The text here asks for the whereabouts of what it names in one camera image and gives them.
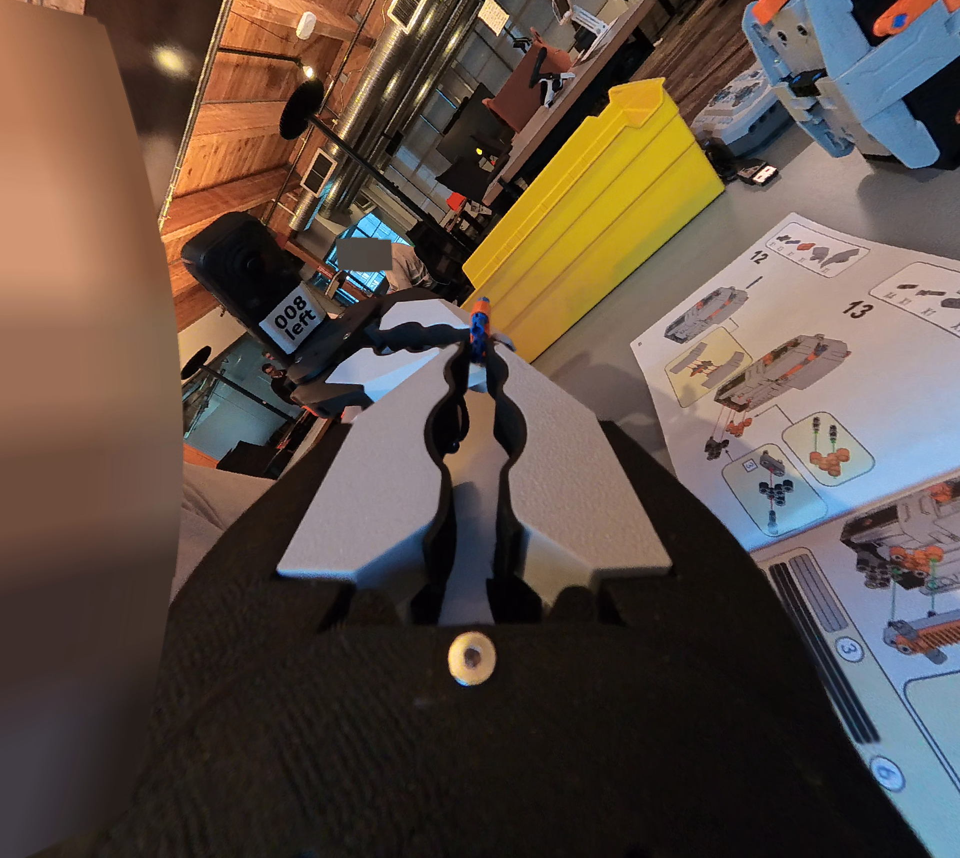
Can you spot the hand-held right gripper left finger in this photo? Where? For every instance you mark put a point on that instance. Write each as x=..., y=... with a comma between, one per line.
x=360, y=498

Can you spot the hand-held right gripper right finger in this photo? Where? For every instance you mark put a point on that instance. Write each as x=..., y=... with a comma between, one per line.
x=577, y=491

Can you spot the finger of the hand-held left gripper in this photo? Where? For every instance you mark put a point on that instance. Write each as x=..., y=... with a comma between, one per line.
x=427, y=317
x=375, y=372

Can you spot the small blue orange brick pin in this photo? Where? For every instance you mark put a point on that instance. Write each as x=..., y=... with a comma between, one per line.
x=480, y=329

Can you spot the grey desk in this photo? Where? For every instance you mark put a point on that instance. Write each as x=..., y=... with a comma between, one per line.
x=825, y=198

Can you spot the black pole stand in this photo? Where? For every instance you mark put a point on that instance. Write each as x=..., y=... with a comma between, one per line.
x=301, y=108

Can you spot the yellow plastic bin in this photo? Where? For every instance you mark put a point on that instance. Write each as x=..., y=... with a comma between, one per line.
x=600, y=213

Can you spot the brown chair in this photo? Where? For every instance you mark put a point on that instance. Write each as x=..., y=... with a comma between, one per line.
x=525, y=90

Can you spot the long background table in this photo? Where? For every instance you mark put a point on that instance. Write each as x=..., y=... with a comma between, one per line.
x=592, y=48

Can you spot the building instruction booklet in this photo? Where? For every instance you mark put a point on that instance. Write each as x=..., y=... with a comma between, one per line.
x=885, y=378

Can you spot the grey brick battery box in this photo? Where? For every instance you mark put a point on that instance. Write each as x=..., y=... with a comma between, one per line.
x=742, y=108

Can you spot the grey brick robot model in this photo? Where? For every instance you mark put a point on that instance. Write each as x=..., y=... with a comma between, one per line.
x=847, y=48

